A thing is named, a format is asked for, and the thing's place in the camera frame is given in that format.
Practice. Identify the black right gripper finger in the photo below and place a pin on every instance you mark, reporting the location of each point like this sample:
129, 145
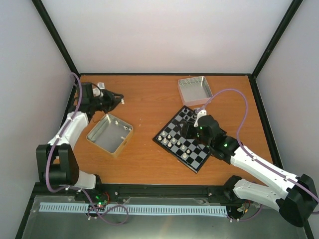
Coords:
184, 132
182, 124

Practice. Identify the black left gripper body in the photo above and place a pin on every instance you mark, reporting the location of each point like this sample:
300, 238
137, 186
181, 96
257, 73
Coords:
101, 104

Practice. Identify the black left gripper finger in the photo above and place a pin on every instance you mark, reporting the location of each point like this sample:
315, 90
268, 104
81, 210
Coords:
117, 95
115, 102

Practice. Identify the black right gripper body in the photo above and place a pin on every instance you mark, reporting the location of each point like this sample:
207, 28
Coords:
191, 135

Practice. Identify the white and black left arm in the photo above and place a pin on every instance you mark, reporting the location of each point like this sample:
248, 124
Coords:
57, 165

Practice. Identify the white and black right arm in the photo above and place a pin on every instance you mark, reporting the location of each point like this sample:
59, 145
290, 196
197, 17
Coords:
294, 197

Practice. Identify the black and silver chessboard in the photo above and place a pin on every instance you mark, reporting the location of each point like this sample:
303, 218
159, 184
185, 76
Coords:
187, 151

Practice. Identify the silver square tin lid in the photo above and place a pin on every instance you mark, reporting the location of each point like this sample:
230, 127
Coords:
194, 91

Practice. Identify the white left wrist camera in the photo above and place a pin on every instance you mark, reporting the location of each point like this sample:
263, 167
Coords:
98, 89

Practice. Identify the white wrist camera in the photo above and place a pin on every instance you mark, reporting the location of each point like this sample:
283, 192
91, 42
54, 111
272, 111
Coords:
98, 89
200, 114

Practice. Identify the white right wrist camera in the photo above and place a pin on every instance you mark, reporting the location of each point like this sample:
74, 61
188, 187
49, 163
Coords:
200, 114

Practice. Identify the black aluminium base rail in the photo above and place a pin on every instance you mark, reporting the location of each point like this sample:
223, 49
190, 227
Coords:
118, 192

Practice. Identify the light blue cable duct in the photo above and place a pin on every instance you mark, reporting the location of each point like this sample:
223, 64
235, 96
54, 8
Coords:
139, 210

